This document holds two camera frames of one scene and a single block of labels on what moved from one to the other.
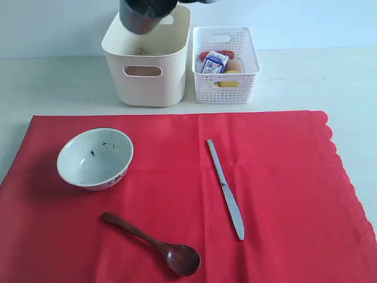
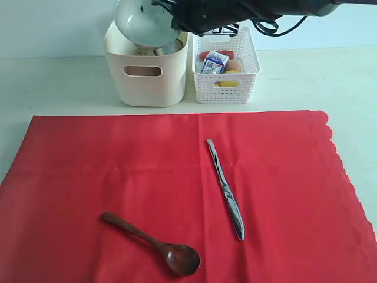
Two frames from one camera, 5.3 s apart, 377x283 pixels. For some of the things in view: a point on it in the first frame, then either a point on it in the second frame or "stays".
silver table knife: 227,191 stays
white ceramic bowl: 96,158 to 145,24
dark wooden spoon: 182,259 stays
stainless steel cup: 136,22 to 168,48
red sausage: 230,53 stays
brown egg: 233,65 stays
